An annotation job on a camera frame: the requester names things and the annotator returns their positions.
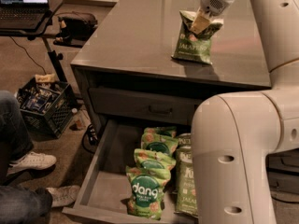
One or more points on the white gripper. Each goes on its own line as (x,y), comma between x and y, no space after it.
(212,2)

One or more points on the green jalapeno chip bag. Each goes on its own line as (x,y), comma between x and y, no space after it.
(192,47)

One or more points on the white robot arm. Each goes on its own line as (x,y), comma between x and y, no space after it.
(232,133)

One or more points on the dark grey counter cabinet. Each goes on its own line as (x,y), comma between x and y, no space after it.
(133,46)

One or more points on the grey top drawer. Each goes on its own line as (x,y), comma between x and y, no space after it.
(143,105)

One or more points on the rear green Dang chip bag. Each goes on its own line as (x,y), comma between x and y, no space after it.
(168,131)

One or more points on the green dang chip bag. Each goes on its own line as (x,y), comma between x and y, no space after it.
(159,143)
(168,131)
(147,187)
(153,160)

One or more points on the rear green Kettle chip bag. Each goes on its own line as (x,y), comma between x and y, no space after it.
(184,140)

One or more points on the green kettle chip bag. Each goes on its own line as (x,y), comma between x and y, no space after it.
(186,194)
(184,140)

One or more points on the dark bag on floor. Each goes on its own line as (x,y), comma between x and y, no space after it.
(75,28)

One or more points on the dark right drawer stack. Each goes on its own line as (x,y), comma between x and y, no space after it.
(283,171)

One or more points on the front green Dang chip bag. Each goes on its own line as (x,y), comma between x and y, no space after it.
(147,187)

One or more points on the open grey middle drawer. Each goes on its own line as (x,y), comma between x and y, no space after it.
(106,189)

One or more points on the black laptop stand table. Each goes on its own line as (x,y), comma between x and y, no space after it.
(41,32)

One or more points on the black plastic crate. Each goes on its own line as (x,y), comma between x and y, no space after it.
(46,109)

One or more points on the black laptop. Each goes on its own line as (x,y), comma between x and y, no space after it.
(23,14)

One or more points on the white sneaker upper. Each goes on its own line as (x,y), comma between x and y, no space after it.
(31,161)

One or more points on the white sneaker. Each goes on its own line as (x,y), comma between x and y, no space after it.
(31,161)
(63,196)

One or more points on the person leg in jeans upper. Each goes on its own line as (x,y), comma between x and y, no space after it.
(15,141)

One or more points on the person leg in jeans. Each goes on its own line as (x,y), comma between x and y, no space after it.
(19,205)
(15,141)

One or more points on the white sneaker lower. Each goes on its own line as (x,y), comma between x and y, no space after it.
(63,196)

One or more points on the person leg in jeans lower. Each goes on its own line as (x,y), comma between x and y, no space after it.
(19,205)

